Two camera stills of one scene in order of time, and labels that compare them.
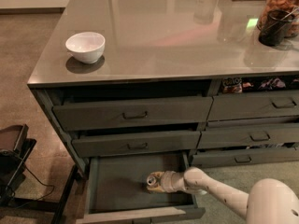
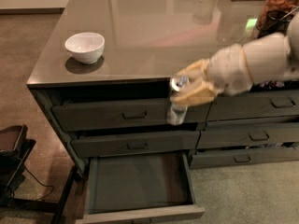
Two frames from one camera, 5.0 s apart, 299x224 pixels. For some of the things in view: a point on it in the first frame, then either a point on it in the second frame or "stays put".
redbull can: (151, 180) → (176, 112)
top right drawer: (254, 105) stays put
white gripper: (168, 181) → (229, 70)
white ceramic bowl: (87, 47) stays put
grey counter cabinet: (155, 70) stays put
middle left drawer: (180, 140) stays put
